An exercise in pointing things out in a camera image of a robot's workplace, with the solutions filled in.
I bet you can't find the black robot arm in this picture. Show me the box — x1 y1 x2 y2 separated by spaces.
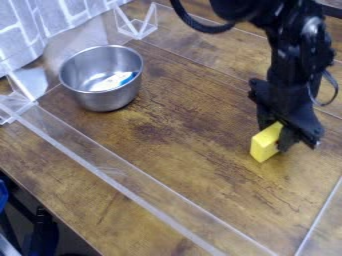
210 0 334 152

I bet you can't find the stainless steel bowl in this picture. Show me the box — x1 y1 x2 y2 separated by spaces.
59 45 145 112

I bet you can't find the blue object under table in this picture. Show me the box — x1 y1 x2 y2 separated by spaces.
0 180 8 213

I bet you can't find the yellow butter block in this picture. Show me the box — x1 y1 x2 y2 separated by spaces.
250 122 284 163

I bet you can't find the white blue tube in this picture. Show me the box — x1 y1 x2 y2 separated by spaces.
90 72 135 92

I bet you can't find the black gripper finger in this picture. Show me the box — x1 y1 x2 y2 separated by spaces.
257 106 277 130
278 126 301 153

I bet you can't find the clear acrylic barrier frame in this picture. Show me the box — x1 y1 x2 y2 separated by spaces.
0 0 342 256

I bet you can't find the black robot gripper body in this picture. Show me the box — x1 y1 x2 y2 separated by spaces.
249 72 325 149

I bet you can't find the black corrugated cable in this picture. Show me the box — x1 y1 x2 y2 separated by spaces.
169 0 239 35

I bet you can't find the grey brick pattern cloth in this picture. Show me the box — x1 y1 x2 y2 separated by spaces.
0 0 133 78

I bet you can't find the black table leg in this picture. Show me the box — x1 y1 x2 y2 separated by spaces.
28 207 59 256

